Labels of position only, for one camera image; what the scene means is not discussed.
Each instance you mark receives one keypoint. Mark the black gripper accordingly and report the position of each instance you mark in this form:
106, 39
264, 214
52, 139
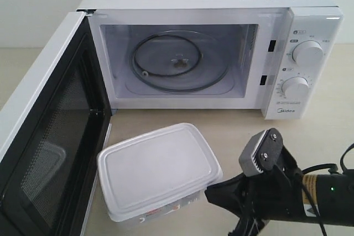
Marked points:
279, 197

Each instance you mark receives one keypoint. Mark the white plastic lidded container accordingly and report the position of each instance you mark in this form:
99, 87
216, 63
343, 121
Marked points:
156, 173

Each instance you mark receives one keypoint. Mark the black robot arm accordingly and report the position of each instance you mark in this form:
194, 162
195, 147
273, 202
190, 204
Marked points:
322, 197

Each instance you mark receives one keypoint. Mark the white microwave oven body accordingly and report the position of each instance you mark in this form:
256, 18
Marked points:
258, 35

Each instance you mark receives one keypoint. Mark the lower white timer knob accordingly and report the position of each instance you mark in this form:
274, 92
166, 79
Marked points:
295, 88

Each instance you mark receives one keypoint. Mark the glass turntable plate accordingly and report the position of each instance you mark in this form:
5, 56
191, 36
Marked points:
179, 61

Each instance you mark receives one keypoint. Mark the upper white power knob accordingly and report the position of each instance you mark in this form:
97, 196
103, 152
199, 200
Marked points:
308, 53

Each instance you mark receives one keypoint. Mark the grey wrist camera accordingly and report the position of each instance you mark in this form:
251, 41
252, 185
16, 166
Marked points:
261, 153

